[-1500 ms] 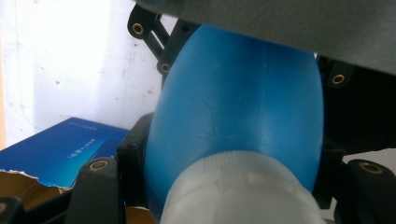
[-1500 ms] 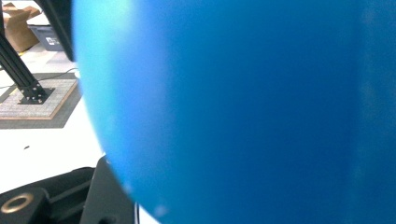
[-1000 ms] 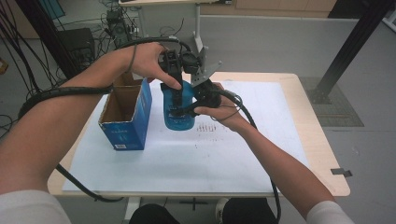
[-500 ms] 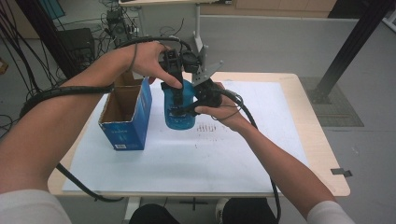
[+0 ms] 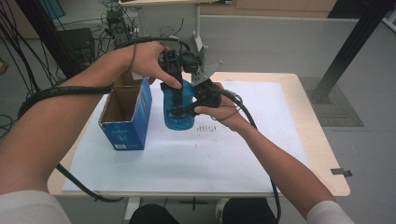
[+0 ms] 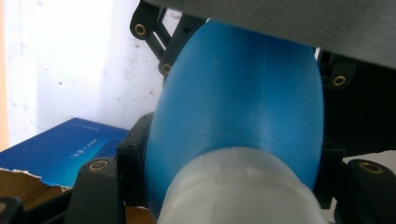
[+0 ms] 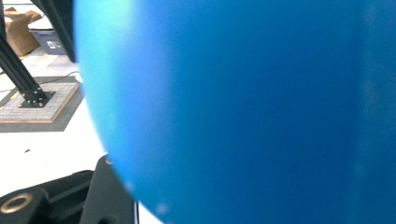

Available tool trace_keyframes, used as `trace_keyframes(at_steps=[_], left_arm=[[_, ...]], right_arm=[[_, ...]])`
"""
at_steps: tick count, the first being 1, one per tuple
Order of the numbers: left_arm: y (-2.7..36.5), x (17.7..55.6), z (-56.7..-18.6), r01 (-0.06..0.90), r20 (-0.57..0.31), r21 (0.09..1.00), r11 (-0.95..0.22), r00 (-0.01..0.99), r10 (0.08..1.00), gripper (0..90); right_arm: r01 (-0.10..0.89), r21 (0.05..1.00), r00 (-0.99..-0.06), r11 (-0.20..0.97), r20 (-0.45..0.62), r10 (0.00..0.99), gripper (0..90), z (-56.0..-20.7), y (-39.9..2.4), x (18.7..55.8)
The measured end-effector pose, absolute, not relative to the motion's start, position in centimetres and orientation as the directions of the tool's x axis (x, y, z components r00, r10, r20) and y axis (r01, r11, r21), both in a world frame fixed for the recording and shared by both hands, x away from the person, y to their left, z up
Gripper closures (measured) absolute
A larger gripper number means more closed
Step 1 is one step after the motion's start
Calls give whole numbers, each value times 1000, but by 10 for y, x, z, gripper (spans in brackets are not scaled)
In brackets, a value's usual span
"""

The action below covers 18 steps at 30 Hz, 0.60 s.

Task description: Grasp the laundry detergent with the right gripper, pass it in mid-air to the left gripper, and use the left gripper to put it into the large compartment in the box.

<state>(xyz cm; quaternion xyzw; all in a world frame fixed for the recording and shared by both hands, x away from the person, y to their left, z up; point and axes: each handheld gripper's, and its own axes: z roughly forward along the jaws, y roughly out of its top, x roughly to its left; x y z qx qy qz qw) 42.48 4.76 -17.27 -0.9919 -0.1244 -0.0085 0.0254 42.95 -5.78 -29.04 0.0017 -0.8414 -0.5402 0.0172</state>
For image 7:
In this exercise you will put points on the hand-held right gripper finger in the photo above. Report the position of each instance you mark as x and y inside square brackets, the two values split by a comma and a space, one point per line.
[107, 193]

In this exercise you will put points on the blue bottle with white cap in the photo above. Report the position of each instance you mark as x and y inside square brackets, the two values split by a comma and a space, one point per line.
[249, 109]

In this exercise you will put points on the dark grey floor mat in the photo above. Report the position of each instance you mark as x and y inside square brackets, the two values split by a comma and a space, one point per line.
[67, 116]

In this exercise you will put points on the wooden platform board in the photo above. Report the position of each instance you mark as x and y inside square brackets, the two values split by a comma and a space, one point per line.
[46, 107]

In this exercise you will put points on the grey storage bin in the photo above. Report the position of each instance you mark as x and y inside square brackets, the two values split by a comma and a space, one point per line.
[49, 42]

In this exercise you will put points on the crumpled brown cardboard box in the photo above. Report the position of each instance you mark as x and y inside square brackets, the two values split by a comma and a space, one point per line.
[20, 32]

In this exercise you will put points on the black braced post with base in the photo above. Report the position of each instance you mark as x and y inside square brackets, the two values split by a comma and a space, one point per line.
[18, 74]

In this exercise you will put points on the blurred black post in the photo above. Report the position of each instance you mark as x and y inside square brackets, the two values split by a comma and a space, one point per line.
[60, 21]

